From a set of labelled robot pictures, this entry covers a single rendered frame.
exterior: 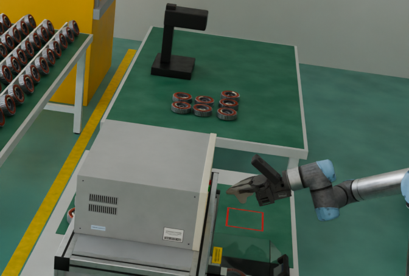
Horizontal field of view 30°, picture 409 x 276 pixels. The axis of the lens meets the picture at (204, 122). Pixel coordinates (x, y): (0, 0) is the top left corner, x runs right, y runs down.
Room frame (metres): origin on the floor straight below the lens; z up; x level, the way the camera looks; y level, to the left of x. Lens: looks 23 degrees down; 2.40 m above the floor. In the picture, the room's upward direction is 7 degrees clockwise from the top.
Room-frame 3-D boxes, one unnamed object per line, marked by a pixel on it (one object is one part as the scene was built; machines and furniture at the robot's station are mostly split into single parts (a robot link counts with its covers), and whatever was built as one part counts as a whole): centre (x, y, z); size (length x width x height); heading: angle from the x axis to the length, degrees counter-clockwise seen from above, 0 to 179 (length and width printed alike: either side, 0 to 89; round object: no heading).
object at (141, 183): (2.20, 0.15, 1.22); 0.44 x 0.39 x 0.20; 178
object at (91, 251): (2.19, 0.15, 1.09); 0.68 x 0.44 x 0.05; 178
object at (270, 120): (4.56, -0.03, 0.38); 1.85 x 1.10 x 0.75; 178
